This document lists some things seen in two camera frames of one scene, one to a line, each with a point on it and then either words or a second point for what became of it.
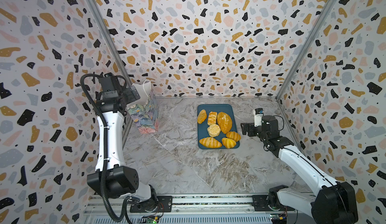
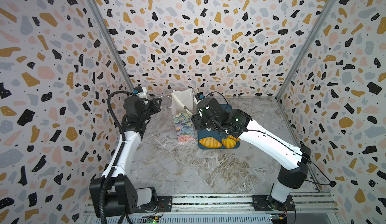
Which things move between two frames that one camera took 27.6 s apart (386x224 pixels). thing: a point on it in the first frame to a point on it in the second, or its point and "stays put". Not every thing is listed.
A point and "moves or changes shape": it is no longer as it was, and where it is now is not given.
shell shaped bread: (228, 143) stays put
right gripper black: (251, 129) to (198, 119)
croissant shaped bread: (210, 142) stays put
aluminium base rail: (189, 209) stays put
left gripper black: (131, 97) to (155, 106)
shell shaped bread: (233, 135) stays put
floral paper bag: (144, 111) moves or changes shape
